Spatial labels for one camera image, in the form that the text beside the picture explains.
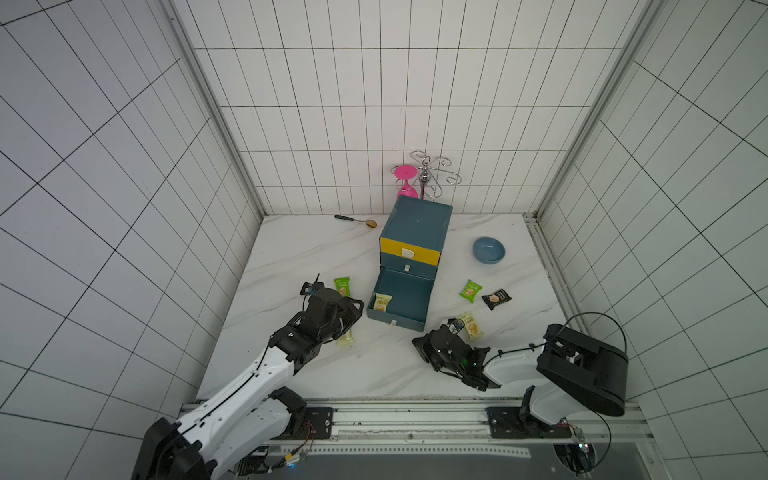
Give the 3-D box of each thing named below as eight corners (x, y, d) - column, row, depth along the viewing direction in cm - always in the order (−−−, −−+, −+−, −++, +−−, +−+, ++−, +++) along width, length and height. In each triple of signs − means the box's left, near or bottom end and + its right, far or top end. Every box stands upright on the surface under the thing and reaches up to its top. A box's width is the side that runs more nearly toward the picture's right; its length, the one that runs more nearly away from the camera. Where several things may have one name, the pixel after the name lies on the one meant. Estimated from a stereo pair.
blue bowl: (475, 264, 107) (478, 258, 103) (470, 243, 113) (472, 236, 110) (504, 264, 107) (508, 258, 103) (497, 243, 113) (501, 236, 110)
